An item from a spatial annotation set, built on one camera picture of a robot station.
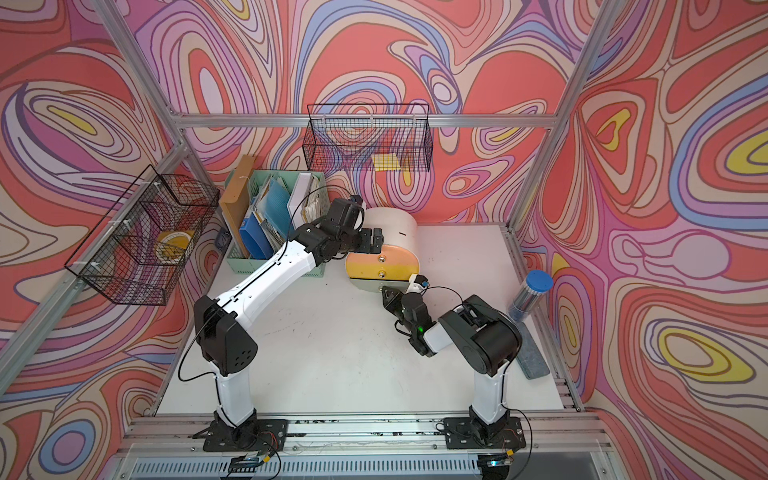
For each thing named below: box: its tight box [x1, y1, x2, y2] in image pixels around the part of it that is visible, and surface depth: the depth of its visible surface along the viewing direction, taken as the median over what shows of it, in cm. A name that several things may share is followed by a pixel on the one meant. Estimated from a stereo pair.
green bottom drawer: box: [350, 278, 410, 293], surface depth 97 cm
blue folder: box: [240, 211, 274, 260], surface depth 95 cm
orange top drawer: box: [346, 245, 419, 263], surface depth 86 cm
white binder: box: [287, 172, 320, 230], surface depth 94 cm
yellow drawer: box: [346, 264, 420, 281], surface depth 91 cm
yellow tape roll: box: [156, 230, 195, 264], surface depth 80 cm
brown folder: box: [219, 155, 256, 259], surface depth 88 cm
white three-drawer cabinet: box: [346, 207, 419, 293], surface depth 91 cm
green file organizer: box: [226, 170, 330, 277], surface depth 95 cm
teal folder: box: [264, 177, 293, 237], surface depth 94 cm
